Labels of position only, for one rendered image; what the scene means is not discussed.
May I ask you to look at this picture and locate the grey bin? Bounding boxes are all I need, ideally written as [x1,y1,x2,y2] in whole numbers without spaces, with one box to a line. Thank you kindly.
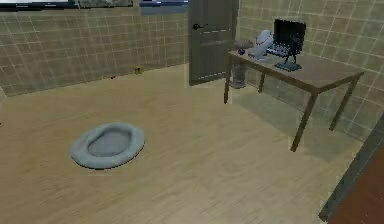
[229,62,249,90]

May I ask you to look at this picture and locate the grey-brown room door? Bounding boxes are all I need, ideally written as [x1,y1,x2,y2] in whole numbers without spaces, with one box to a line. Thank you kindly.
[188,0,240,87]

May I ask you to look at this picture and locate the grey round pet bed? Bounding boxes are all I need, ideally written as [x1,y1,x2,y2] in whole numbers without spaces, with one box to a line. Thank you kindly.
[69,121,146,170]

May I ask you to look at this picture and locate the blue framed picture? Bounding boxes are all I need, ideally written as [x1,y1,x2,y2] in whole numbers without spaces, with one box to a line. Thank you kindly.
[138,0,190,16]

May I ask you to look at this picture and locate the black figurine on base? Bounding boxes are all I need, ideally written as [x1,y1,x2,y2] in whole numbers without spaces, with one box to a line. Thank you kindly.
[274,34,303,73]

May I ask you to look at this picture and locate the brown wooden table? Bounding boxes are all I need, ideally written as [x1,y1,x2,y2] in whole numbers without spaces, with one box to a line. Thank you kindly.
[223,49,366,153]

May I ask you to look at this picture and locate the dark red-brown cupboard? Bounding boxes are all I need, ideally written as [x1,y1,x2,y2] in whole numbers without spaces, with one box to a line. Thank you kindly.
[318,113,384,224]

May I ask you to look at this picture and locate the white necklace bust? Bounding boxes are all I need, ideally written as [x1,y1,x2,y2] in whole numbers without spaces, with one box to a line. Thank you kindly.
[248,29,275,62]

